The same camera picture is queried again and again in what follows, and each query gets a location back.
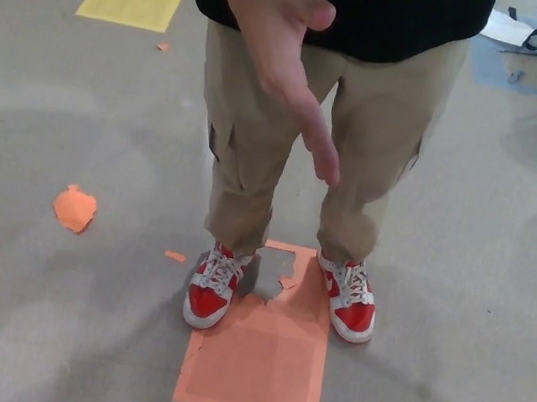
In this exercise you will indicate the red white right sneaker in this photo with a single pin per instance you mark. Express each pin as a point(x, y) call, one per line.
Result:
point(207, 300)

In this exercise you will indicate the black shirt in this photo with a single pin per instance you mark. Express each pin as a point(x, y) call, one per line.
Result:
point(407, 14)

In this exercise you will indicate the small flat orange paper scrap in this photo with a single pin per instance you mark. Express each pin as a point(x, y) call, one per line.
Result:
point(174, 256)

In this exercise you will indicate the red white sneaker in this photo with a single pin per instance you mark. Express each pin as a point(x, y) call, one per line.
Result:
point(353, 315)
point(207, 300)

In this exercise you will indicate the red white left sneaker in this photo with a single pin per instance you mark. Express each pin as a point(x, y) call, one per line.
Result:
point(353, 315)

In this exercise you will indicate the person's bare right hand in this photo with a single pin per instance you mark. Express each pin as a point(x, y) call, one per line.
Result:
point(277, 40)

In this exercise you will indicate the khaki cargo trousers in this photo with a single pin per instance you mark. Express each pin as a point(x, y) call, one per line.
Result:
point(254, 128)

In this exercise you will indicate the large orange floor sheet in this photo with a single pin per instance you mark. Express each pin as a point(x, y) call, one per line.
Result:
point(256, 366)

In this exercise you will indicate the crumpled orange paper piece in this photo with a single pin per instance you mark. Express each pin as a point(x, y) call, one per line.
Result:
point(73, 210)

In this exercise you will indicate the white paper sheet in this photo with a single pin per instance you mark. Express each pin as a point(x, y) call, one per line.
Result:
point(504, 26)

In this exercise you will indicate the tiny orange paper scrap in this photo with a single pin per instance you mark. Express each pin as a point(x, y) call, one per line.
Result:
point(163, 47)

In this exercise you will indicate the blue floor sheet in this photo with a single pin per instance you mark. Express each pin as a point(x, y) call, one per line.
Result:
point(488, 64)

